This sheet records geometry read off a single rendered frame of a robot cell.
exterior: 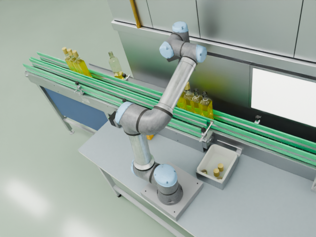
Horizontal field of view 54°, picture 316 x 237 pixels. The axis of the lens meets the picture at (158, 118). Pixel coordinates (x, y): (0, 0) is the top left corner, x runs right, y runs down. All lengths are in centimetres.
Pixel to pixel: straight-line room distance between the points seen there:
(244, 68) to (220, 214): 81
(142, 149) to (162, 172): 18
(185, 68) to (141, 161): 55
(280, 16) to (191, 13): 46
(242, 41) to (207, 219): 97
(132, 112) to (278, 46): 76
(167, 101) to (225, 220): 78
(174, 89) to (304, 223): 99
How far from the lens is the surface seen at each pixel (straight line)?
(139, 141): 151
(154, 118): 134
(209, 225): 181
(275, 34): 158
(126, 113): 140
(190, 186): 186
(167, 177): 165
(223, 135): 194
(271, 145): 186
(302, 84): 169
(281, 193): 190
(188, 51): 145
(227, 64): 176
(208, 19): 168
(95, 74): 253
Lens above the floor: 244
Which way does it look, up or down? 48 degrees down
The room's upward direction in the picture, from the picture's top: 17 degrees counter-clockwise
